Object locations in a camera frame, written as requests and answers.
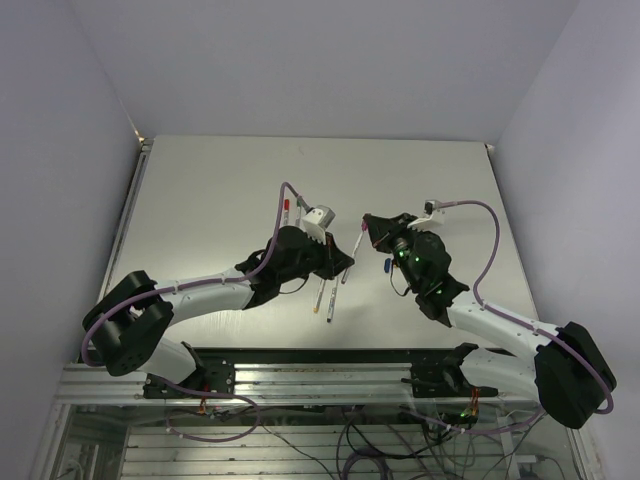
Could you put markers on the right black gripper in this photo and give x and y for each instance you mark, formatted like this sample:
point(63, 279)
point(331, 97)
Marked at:
point(384, 230)

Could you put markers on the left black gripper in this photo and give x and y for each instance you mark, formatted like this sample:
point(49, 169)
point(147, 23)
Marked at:
point(333, 259)

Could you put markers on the magenta white pen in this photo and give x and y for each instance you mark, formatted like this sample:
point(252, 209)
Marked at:
point(356, 247)

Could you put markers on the yellow white pen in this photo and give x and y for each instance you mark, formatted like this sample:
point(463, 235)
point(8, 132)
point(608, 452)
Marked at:
point(319, 296)

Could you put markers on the blue white pen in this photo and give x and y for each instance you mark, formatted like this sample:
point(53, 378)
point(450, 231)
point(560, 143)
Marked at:
point(332, 301)

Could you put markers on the red white pen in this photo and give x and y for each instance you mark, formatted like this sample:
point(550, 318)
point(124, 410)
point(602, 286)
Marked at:
point(285, 217)

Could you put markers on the green white pen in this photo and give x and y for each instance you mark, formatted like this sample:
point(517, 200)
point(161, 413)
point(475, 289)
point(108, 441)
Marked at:
point(298, 215)

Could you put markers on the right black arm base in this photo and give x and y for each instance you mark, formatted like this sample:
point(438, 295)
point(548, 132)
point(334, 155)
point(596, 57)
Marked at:
point(436, 373)

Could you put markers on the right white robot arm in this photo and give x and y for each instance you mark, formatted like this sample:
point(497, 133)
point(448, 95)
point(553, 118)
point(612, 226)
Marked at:
point(560, 367)

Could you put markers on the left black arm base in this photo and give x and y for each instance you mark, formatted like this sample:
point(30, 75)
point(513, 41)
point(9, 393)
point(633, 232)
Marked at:
point(176, 371)

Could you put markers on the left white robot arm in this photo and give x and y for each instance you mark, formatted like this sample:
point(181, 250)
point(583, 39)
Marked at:
point(127, 327)

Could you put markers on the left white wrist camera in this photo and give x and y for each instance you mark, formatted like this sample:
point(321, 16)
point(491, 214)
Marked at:
point(316, 222)

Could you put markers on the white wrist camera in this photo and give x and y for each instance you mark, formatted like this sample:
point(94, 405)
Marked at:
point(316, 222)
point(432, 217)

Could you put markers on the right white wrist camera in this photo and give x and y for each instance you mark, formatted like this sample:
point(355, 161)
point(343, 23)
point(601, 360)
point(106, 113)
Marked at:
point(432, 217)

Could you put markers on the aluminium frame rail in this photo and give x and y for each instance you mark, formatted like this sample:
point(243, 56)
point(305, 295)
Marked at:
point(266, 384)

